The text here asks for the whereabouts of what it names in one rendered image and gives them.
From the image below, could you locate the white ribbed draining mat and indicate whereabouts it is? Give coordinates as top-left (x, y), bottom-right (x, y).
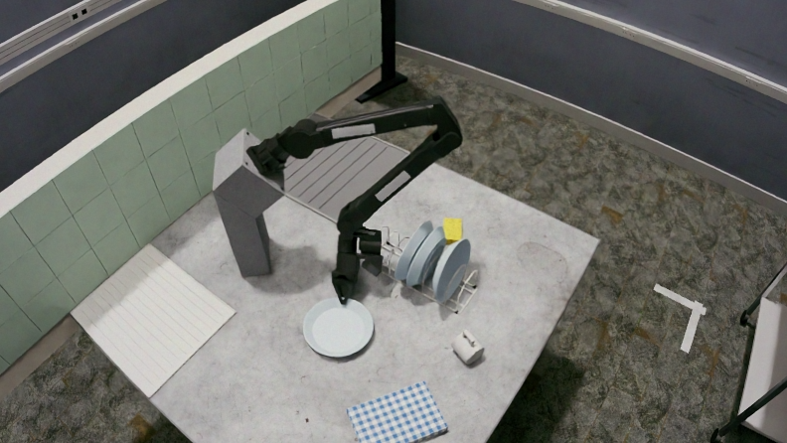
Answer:
top-left (70, 243), bottom-right (236, 398)

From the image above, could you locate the yellow sponge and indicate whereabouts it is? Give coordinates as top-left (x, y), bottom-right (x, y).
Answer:
top-left (443, 218), bottom-right (462, 244)

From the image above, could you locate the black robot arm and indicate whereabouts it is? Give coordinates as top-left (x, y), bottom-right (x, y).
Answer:
top-left (246, 95), bottom-right (463, 277)

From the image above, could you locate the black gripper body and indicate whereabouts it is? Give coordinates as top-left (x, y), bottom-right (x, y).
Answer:
top-left (331, 251), bottom-right (359, 282)

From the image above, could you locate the white mug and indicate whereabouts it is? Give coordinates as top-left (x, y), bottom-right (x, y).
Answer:
top-left (451, 330), bottom-right (485, 365)

